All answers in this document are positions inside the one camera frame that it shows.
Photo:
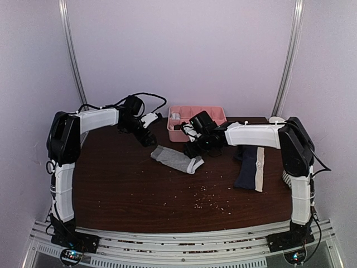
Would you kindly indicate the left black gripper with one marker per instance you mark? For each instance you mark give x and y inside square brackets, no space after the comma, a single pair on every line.
[146,142]

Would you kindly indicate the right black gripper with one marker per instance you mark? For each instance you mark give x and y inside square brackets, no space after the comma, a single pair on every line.
[192,152]

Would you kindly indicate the grey boxer briefs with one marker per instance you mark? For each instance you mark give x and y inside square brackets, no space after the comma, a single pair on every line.
[176,160]

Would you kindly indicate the navy and cream underwear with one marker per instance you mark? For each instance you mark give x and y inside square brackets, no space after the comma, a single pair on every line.
[251,173]

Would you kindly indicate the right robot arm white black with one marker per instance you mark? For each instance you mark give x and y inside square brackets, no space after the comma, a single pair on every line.
[296,149]

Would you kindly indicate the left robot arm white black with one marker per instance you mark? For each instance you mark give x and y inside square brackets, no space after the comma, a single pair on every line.
[64,148]

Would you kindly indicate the black item in box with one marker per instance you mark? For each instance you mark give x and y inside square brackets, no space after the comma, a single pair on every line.
[176,127]

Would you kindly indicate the pink divided organizer box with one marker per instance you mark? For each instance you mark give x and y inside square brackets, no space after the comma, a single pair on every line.
[216,113]

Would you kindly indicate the white rolled item in box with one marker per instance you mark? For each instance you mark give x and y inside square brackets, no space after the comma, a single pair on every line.
[175,116]

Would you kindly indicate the white ceramic bowl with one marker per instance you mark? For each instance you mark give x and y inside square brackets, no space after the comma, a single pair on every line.
[276,119]

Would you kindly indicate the striped grey white cup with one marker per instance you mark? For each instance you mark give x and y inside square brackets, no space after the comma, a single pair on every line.
[286,179]

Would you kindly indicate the right round controller board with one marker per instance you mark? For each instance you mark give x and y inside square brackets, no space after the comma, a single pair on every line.
[295,257]

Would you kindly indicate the round controller board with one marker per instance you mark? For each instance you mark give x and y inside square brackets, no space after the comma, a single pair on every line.
[70,257]
[295,257]

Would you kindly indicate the left round controller board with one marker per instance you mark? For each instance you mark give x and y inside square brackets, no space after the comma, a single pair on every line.
[70,257]

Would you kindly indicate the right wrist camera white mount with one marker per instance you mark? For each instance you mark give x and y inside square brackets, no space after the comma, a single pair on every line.
[189,131]

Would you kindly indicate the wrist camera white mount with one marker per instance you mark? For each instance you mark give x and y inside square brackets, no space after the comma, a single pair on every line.
[150,118]
[189,131]

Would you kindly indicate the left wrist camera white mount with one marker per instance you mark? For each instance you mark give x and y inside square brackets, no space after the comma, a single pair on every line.
[150,118]

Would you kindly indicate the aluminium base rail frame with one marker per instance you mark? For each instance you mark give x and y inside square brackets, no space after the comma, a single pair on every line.
[244,247]

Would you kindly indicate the left aluminium corner post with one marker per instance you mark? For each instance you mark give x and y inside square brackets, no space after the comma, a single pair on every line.
[71,50]

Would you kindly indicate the aluminium corner post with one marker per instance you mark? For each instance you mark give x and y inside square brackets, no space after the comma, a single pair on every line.
[290,57]
[71,50]

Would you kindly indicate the right aluminium corner post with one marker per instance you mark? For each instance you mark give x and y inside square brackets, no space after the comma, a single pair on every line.
[290,57]

